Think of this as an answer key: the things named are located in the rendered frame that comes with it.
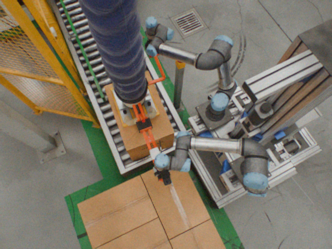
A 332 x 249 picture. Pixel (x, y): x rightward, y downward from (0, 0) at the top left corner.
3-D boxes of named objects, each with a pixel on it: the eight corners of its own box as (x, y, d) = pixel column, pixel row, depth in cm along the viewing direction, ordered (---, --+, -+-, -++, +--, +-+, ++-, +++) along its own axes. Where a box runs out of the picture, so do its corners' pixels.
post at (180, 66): (172, 105, 321) (175, 59, 227) (177, 103, 322) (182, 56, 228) (175, 110, 319) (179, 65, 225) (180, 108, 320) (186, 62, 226)
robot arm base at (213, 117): (218, 100, 210) (220, 95, 200) (228, 116, 205) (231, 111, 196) (201, 108, 207) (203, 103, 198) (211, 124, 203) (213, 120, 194)
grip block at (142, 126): (136, 123, 188) (135, 120, 182) (149, 118, 189) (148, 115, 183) (140, 134, 185) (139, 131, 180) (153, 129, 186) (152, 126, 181)
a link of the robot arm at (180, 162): (192, 150, 143) (172, 147, 144) (189, 171, 140) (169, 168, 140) (190, 154, 151) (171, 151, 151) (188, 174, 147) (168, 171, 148)
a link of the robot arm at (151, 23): (153, 27, 169) (142, 21, 170) (154, 38, 179) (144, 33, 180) (160, 18, 171) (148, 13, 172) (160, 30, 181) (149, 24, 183)
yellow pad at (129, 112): (109, 89, 208) (108, 86, 203) (122, 85, 209) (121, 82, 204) (123, 128, 197) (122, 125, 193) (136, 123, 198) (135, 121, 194)
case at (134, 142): (112, 105, 262) (103, 86, 224) (150, 91, 267) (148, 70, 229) (132, 161, 243) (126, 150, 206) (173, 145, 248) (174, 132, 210)
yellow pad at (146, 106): (133, 81, 210) (132, 78, 205) (145, 77, 211) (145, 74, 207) (147, 119, 200) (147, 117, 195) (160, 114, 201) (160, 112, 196)
